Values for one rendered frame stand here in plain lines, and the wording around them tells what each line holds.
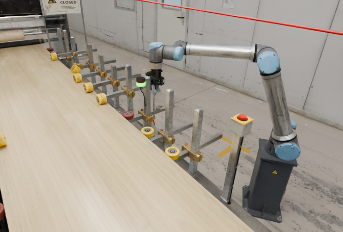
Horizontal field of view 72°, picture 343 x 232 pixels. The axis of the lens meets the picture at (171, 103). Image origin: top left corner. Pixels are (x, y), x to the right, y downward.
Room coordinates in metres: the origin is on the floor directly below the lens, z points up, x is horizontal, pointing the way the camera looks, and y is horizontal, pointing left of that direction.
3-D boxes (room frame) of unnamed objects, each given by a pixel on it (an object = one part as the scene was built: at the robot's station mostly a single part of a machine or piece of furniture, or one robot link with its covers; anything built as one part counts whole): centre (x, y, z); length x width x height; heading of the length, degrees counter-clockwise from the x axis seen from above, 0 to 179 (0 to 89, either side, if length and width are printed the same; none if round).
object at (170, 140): (1.30, 0.03, 0.81); 0.13 x 0.06 x 0.05; 40
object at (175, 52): (1.51, 0.00, 1.32); 0.12 x 0.12 x 0.09; 75
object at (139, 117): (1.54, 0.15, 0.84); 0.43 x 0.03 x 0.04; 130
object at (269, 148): (1.45, -0.83, 0.65); 0.19 x 0.19 x 0.10
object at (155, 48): (1.52, 0.11, 1.32); 0.10 x 0.09 x 0.12; 75
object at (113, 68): (1.86, 0.49, 0.86); 0.03 x 0.03 x 0.48; 40
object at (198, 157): (1.10, -0.13, 0.84); 0.13 x 0.06 x 0.05; 40
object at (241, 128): (0.89, -0.31, 1.18); 0.07 x 0.07 x 0.08; 40
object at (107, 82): (1.91, 0.49, 0.95); 0.50 x 0.04 x 0.04; 130
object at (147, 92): (1.47, 0.17, 0.93); 0.03 x 0.03 x 0.48; 40
